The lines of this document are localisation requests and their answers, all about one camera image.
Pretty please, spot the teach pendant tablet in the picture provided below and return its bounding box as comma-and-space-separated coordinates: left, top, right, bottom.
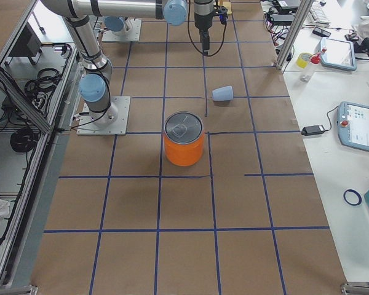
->
319, 37, 357, 71
337, 101, 369, 152

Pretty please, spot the red emergency button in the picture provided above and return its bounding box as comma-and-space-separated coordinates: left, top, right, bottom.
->
309, 53, 321, 66

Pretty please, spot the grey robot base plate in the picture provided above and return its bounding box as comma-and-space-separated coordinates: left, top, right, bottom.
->
76, 96, 131, 136

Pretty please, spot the yellow tape roll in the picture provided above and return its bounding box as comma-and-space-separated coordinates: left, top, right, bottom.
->
296, 52, 312, 69

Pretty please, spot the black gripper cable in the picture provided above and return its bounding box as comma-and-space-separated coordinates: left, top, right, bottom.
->
187, 0, 229, 57

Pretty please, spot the far teach pendant tablet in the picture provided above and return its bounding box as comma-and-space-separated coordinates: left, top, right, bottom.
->
319, 37, 357, 71

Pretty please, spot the blue tape ring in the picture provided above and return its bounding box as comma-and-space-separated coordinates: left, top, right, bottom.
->
343, 189, 363, 207

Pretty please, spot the white keyboard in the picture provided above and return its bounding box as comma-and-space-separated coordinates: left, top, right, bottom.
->
309, 1, 330, 26

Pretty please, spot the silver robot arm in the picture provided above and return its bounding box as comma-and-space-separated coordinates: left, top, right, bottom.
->
43, 1, 228, 135

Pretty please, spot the near teach pendant tablet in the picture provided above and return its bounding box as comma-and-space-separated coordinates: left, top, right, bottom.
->
337, 101, 369, 152

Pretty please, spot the orange can with silver lid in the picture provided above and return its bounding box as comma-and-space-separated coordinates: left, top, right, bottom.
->
164, 111, 205, 167

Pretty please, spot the light blue plastic cup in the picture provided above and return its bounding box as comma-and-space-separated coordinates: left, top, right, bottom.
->
212, 85, 234, 101

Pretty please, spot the black phone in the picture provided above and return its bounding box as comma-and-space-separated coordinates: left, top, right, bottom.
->
312, 27, 331, 37

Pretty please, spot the black power adapter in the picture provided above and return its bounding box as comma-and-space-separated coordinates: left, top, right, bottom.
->
301, 125, 325, 136

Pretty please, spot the black box on shelf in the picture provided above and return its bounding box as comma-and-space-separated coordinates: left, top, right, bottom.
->
9, 23, 42, 65

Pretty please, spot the aluminium frame rail left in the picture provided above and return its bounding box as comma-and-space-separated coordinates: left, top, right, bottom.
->
0, 66, 53, 134

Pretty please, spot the black coiled cable bundle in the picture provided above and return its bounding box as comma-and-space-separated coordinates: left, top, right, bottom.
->
10, 127, 35, 154

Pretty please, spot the aluminium frame post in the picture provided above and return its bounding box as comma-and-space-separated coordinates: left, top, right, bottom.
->
275, 0, 313, 70

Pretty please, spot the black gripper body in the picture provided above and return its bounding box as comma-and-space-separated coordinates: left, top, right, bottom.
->
194, 0, 227, 30

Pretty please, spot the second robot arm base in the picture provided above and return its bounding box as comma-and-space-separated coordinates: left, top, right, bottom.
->
104, 17, 133, 36

